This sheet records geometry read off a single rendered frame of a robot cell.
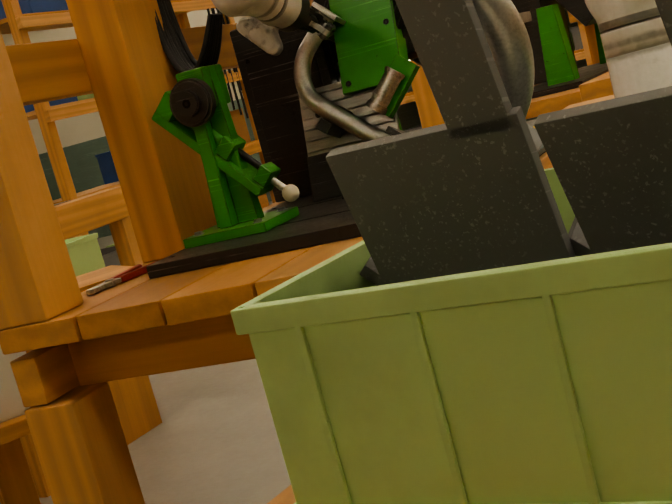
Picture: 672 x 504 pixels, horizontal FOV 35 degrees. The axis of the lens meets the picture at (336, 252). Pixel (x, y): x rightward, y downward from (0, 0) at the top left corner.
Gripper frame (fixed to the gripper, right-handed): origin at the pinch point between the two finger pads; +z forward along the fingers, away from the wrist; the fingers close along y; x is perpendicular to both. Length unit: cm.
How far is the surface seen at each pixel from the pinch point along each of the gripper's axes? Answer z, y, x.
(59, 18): 369, 366, 121
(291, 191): -18.6, -21.3, 22.4
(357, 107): 4.9, -12.4, 8.7
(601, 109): -101, -75, -14
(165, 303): -51, -30, 37
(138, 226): -15.8, 1.1, 44.5
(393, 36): 2.9, -11.9, -5.0
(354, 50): 2.9, -7.0, 0.7
